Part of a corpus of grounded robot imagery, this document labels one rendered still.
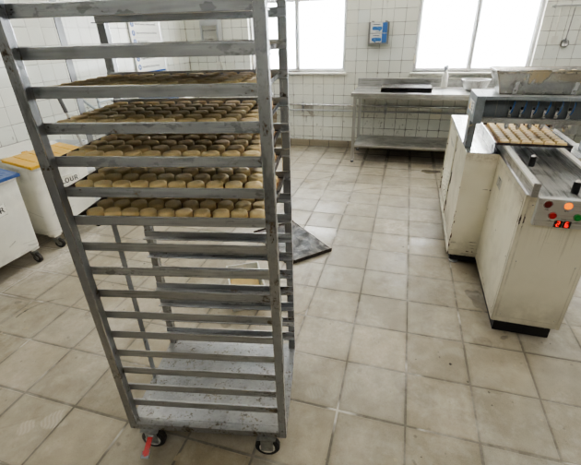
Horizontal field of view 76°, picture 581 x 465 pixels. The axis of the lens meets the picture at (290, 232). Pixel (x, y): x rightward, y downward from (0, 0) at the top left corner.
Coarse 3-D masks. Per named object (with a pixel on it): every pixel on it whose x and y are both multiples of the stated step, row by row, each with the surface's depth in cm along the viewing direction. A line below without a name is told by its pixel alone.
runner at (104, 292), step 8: (104, 296) 125; (112, 296) 125; (120, 296) 124; (128, 296) 124; (136, 296) 124; (144, 296) 123; (152, 296) 123; (160, 296) 123; (168, 296) 123; (176, 296) 122; (184, 296) 122; (192, 296) 122; (200, 296) 121; (208, 296) 121; (216, 296) 121; (224, 296) 121; (232, 296) 120; (240, 296) 120; (248, 296) 120; (256, 296) 119; (264, 296) 119
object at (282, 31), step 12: (288, 72) 129; (288, 84) 129; (288, 96) 130; (288, 108) 132; (288, 120) 134; (288, 144) 138; (288, 168) 142; (288, 192) 147; (288, 204) 149; (288, 228) 155; (288, 264) 163; (288, 300) 172; (288, 312) 175
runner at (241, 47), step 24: (24, 48) 90; (48, 48) 90; (72, 48) 89; (96, 48) 89; (120, 48) 88; (144, 48) 88; (168, 48) 88; (192, 48) 87; (216, 48) 87; (240, 48) 86
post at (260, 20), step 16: (256, 0) 79; (256, 16) 80; (256, 32) 82; (256, 48) 83; (256, 64) 85; (256, 80) 86; (272, 128) 93; (272, 144) 93; (272, 160) 95; (272, 176) 97; (272, 192) 99; (272, 208) 101; (272, 224) 103; (272, 240) 106; (272, 256) 108; (272, 272) 111; (272, 288) 114; (272, 304) 117; (272, 320) 120
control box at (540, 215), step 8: (544, 200) 171; (552, 200) 170; (560, 200) 169; (568, 200) 168; (576, 200) 167; (536, 208) 174; (544, 208) 172; (552, 208) 171; (560, 208) 170; (576, 208) 168; (536, 216) 175; (544, 216) 174; (560, 216) 172; (568, 216) 171; (536, 224) 177; (544, 224) 175; (552, 224) 174; (560, 224) 173; (576, 224) 171
